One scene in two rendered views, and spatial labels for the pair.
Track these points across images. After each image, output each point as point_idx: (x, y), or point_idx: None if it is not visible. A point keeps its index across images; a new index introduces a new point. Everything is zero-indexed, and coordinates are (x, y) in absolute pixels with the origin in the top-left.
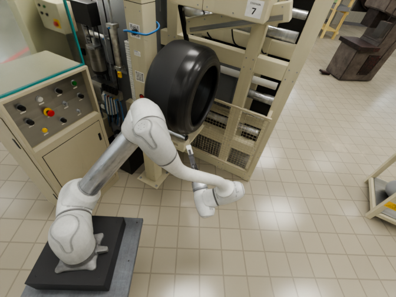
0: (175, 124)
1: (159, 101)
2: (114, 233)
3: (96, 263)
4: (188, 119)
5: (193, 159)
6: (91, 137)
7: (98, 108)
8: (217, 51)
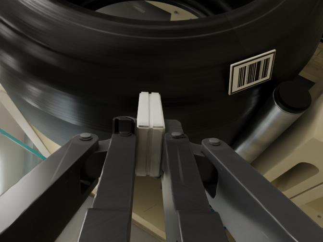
0: (72, 101)
1: (16, 102)
2: None
3: None
4: (82, 24)
5: (21, 180)
6: None
7: (164, 235)
8: None
